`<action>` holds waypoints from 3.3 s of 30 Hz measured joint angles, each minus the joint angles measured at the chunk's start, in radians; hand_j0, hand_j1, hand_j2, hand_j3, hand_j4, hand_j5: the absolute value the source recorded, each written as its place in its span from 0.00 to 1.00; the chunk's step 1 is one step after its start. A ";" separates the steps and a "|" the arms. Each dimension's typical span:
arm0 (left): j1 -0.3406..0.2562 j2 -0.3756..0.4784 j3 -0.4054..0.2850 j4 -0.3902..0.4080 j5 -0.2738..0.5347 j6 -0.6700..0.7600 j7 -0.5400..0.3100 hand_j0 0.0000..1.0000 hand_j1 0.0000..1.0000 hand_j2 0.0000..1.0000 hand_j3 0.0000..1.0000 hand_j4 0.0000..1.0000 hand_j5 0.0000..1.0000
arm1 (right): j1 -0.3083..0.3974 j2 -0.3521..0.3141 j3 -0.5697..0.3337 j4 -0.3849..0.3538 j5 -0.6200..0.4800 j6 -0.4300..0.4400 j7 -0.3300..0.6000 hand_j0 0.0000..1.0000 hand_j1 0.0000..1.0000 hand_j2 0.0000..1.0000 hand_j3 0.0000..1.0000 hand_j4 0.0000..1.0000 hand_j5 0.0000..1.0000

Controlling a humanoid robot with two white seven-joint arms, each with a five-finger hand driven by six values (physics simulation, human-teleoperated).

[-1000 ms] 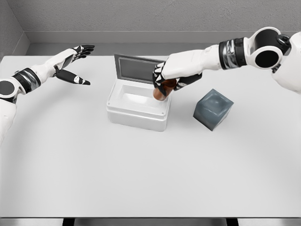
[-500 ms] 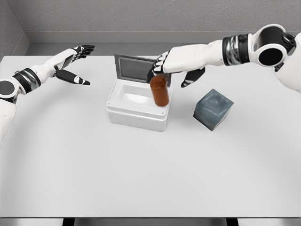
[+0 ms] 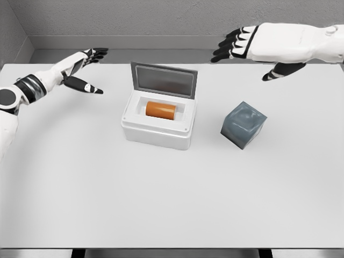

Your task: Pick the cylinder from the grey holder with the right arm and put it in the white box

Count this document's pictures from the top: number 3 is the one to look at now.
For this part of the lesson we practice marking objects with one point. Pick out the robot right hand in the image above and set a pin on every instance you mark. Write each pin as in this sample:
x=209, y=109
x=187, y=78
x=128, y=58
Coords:
x=274, y=43

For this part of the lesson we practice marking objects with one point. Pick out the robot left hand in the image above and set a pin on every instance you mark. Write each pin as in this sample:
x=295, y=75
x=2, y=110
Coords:
x=70, y=66

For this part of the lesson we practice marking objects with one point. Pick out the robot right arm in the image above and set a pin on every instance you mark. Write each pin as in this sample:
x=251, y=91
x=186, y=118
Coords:
x=332, y=43

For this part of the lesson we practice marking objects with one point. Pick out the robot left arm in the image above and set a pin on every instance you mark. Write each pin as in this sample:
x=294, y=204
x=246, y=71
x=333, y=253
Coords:
x=24, y=91

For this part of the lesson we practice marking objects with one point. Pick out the grey cube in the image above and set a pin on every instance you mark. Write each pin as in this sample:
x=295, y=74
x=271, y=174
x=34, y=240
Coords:
x=243, y=124

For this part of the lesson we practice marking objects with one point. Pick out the orange cylinder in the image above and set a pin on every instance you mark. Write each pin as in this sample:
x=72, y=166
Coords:
x=160, y=109

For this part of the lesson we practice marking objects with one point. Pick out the white box with hinged lid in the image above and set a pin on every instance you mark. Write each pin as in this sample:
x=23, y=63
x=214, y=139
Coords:
x=161, y=118

